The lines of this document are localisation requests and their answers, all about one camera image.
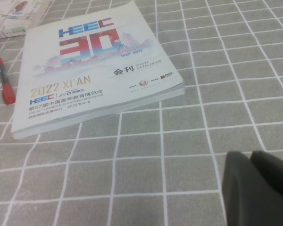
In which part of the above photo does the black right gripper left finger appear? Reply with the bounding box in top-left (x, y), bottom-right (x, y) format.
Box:
top-left (222, 151), bottom-right (283, 226)

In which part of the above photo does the red white map cover book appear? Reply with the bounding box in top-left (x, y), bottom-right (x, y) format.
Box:
top-left (0, 0), bottom-right (53, 40)

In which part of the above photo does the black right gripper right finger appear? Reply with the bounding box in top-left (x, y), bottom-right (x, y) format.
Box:
top-left (250, 150), bottom-right (283, 205)

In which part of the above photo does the white HEEC show catalogue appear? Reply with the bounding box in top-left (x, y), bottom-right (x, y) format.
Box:
top-left (10, 0), bottom-right (186, 140)

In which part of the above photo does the grey white checked tablecloth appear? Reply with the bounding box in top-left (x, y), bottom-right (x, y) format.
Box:
top-left (0, 0), bottom-right (283, 226)

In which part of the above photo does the red black marker pen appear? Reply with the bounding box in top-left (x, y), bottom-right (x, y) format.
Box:
top-left (0, 57), bottom-right (16, 106)

